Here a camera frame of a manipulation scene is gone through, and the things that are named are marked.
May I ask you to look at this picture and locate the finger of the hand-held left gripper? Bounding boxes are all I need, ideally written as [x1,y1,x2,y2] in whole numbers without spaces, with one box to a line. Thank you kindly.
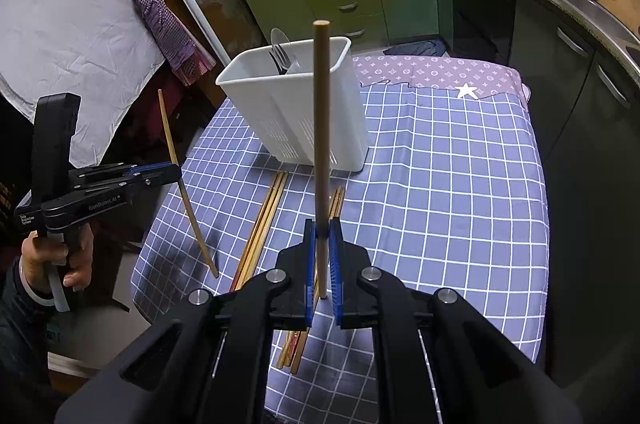
[80,166,184,206]
[69,162,174,186]

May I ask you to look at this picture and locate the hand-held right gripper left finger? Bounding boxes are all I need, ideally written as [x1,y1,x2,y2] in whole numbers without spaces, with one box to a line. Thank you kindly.
[52,219,326,424]

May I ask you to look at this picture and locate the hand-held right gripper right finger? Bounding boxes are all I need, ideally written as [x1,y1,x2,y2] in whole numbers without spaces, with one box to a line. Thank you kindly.
[327,218,586,424]

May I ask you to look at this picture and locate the light wooden single chopstick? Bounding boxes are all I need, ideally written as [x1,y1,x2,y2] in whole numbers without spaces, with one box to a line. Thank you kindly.
[158,89,220,279]

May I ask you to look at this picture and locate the bunch of wooden chopsticks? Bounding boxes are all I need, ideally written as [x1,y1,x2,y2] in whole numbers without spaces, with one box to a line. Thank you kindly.
[230,170,348,375]

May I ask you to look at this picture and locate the dark brown single chopstick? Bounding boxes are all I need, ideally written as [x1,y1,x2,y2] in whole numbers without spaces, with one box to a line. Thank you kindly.
[312,20,331,300]

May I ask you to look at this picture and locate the white plastic utensil holder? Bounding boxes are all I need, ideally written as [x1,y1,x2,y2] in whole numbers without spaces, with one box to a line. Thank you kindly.
[216,35,371,173]

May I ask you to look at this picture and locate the person's left forearm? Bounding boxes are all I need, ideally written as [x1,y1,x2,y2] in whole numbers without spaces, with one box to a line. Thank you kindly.
[0,256,58,390]

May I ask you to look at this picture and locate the person's left hand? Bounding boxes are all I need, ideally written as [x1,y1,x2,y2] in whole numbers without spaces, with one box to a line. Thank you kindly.
[20,228,97,292]

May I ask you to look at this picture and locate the blue checked tablecloth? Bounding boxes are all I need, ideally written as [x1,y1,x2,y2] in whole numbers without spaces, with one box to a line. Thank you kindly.
[131,79,550,424]

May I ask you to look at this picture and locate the white sheet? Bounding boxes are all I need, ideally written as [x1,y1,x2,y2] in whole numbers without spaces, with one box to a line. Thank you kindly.
[0,0,167,170]

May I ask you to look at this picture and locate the purple checked apron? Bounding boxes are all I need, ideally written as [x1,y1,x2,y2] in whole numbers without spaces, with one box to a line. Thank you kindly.
[112,0,217,87]

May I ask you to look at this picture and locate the metal spoon and fork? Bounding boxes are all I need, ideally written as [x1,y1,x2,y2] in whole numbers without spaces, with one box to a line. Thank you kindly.
[270,28,302,74]

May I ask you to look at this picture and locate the purple patterned cloth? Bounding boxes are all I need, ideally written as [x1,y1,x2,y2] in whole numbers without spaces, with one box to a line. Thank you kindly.
[350,53,532,105]

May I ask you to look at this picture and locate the dark blue cloth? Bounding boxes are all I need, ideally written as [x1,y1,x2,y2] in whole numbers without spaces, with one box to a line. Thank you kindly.
[384,38,447,58]

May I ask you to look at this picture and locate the dark sink cabinet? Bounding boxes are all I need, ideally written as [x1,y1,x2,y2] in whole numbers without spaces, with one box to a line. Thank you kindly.
[432,0,640,190]

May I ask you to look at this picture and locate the steel sink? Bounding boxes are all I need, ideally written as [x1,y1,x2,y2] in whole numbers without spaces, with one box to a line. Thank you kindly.
[572,0,640,57]

